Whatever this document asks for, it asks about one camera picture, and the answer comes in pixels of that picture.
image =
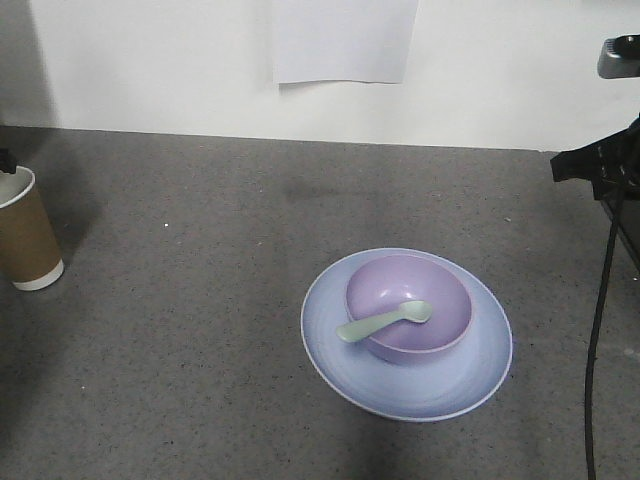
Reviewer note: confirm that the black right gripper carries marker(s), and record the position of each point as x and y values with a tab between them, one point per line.
604	162

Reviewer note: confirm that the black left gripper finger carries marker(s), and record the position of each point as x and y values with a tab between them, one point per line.
7	162

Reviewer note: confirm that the pale green plastic spoon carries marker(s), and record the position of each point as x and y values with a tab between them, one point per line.
416	311

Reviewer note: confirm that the purple plastic bowl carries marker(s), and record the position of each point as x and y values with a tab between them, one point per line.
380	284

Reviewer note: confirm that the brown paper cup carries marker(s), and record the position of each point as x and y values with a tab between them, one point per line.
30	255

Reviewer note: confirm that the blue round plate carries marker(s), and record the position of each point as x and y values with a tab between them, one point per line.
445	385

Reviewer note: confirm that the black flat appliance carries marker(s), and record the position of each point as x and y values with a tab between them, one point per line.
627	225

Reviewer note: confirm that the white paper sheet on wall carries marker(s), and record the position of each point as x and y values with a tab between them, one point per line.
358	41

